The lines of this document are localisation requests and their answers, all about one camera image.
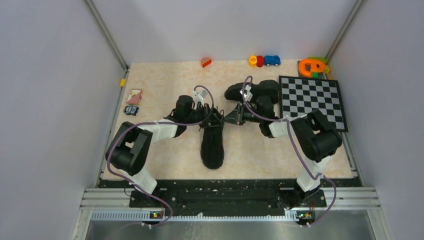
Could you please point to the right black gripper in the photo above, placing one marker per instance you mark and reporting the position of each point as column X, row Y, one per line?
column 235, row 117

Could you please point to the small blue black toy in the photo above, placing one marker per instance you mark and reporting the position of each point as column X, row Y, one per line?
column 131, row 110

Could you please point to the orange toy brick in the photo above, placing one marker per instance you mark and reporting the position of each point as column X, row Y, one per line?
column 205, row 61

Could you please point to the black white checkerboard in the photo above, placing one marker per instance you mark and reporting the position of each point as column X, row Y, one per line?
column 299, row 96

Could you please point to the yellow toy cylinder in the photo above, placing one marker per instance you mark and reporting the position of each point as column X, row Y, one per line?
column 252, row 61

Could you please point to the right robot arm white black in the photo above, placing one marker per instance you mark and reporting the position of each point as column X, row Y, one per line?
column 312, row 136

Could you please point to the blue toy car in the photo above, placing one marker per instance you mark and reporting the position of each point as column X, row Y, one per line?
column 271, row 60

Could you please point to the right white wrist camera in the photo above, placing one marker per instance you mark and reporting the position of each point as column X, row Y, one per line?
column 246, row 93

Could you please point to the yellow clip on rail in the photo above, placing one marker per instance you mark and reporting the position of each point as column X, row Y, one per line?
column 122, row 82

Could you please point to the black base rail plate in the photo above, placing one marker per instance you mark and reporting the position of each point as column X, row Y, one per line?
column 222, row 198

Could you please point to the orange ring toy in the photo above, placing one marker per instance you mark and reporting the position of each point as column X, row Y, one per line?
column 311, row 68

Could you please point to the pink triangle card box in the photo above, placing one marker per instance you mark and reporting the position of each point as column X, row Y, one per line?
column 134, row 97

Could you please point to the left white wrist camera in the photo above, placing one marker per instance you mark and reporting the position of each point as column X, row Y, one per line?
column 199, row 97

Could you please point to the black shoe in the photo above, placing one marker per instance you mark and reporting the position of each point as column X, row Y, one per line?
column 212, row 151
column 268, row 88

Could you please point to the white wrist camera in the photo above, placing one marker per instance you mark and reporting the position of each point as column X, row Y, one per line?
column 199, row 97
column 246, row 93

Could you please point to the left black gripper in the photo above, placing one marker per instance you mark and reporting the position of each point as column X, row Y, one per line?
column 210, row 120

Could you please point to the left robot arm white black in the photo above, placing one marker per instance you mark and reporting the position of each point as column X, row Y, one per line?
column 129, row 148

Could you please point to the red toy cylinder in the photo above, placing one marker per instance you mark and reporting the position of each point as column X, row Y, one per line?
column 259, row 61

